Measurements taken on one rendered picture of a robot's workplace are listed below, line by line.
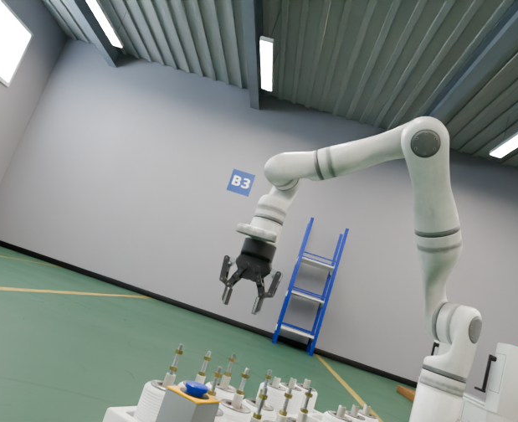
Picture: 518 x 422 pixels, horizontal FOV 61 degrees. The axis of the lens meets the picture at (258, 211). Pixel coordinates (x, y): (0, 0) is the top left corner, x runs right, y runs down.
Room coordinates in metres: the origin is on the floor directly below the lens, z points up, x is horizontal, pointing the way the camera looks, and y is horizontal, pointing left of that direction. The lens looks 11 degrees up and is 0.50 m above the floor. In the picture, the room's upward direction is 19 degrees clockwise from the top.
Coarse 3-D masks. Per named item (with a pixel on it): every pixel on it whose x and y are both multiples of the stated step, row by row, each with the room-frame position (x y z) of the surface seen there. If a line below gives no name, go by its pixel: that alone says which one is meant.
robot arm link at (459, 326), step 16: (448, 304) 0.98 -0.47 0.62; (448, 320) 0.96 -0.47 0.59; (464, 320) 0.93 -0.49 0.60; (480, 320) 0.96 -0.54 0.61; (448, 336) 0.96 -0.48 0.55; (464, 336) 0.93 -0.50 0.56; (448, 352) 0.95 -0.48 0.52; (464, 352) 0.94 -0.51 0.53; (432, 368) 0.96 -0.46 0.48; (448, 368) 0.94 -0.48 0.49; (464, 368) 0.95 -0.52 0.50
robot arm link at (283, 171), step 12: (276, 156) 0.95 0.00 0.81; (288, 156) 0.94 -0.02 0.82; (300, 156) 0.94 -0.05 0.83; (312, 156) 0.93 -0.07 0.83; (264, 168) 0.96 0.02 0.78; (276, 168) 0.94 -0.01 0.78; (288, 168) 0.94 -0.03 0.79; (300, 168) 0.93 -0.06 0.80; (312, 168) 0.93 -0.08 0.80; (276, 180) 0.95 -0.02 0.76; (288, 180) 0.95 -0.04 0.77
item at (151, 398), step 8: (144, 392) 1.03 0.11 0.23; (152, 392) 1.01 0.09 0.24; (160, 392) 1.01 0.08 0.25; (144, 400) 1.02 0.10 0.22; (152, 400) 1.01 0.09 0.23; (160, 400) 1.01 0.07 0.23; (136, 408) 1.05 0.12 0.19; (144, 408) 1.02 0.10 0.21; (152, 408) 1.01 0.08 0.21; (136, 416) 1.03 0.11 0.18; (144, 416) 1.01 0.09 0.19; (152, 416) 1.01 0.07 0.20
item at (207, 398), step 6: (174, 390) 0.79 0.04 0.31; (180, 390) 0.79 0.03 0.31; (186, 396) 0.77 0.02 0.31; (192, 396) 0.78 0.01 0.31; (204, 396) 0.81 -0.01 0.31; (210, 396) 0.82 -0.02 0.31; (198, 402) 0.76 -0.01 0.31; (204, 402) 0.77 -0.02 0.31; (210, 402) 0.79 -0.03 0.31; (216, 402) 0.80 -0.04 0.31
